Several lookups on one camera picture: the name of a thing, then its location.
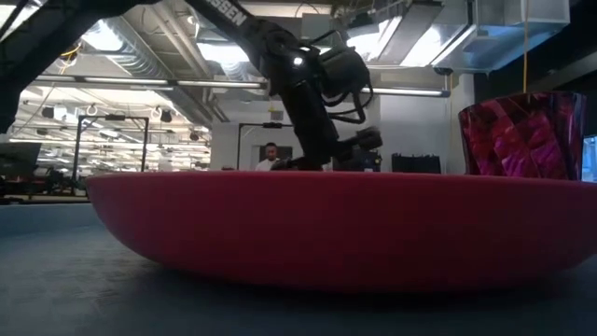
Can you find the dark computer monitor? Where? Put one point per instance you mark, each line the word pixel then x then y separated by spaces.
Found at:
pixel 18 158

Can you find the long ceiling light tube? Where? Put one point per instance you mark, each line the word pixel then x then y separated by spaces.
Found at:
pixel 406 92

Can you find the black cabinet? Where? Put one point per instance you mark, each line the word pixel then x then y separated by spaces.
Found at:
pixel 415 164

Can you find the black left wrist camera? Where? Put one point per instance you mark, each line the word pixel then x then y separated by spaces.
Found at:
pixel 345 70

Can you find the person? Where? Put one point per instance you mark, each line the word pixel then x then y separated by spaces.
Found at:
pixel 268 158

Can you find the lit blue screen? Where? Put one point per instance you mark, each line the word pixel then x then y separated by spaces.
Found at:
pixel 590 158

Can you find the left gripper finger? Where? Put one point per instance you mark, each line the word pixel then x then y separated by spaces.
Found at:
pixel 287 164

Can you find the silver square air duct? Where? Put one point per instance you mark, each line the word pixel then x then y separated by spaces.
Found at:
pixel 494 32

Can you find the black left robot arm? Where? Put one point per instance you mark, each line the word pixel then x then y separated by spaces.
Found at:
pixel 233 18

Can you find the grey ceiling box unit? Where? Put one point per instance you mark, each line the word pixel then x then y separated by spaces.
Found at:
pixel 315 25

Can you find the round silver air duct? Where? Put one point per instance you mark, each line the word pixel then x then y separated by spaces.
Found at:
pixel 140 56

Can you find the red plate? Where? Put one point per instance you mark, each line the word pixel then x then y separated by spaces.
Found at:
pixel 345 224

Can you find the red faceted cup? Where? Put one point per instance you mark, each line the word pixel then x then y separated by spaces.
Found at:
pixel 522 135

